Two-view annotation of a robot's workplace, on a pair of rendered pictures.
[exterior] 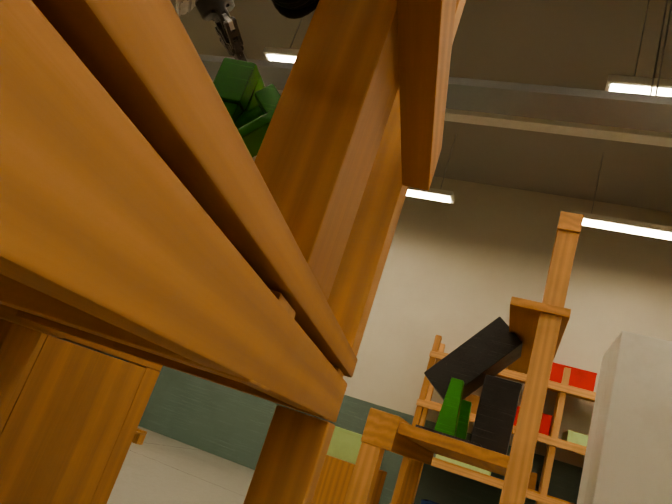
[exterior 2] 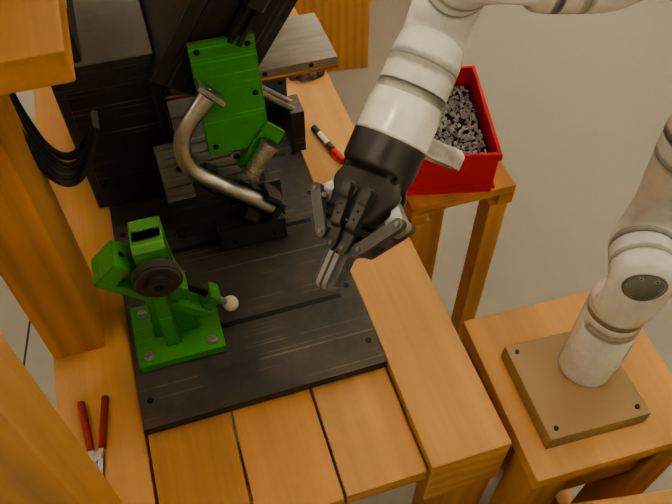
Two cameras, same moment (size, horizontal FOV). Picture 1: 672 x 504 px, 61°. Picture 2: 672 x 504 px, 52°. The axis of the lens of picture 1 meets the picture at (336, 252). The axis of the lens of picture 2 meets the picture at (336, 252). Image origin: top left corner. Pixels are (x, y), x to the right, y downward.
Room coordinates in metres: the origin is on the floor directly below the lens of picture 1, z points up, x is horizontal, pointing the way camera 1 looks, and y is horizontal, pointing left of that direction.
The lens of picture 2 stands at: (1.43, 0.11, 1.95)
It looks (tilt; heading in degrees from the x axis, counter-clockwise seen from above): 52 degrees down; 150
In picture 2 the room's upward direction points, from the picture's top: straight up
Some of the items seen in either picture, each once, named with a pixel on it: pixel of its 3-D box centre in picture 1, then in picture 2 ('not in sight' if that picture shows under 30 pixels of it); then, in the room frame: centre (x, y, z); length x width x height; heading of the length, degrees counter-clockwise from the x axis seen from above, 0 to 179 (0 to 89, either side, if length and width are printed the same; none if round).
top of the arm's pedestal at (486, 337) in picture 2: not in sight; (576, 378); (1.13, 0.79, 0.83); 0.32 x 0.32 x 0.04; 75
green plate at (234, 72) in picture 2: not in sight; (226, 85); (0.46, 0.45, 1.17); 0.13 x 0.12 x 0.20; 167
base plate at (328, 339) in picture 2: not in sight; (207, 175); (0.38, 0.41, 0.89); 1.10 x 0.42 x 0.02; 167
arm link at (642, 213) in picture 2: not in sight; (663, 213); (1.12, 0.80, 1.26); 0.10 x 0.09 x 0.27; 137
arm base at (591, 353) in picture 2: not in sight; (600, 337); (1.13, 0.79, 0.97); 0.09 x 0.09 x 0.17; 81
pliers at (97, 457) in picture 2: not in sight; (95, 441); (0.84, 0.01, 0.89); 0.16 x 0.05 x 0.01; 165
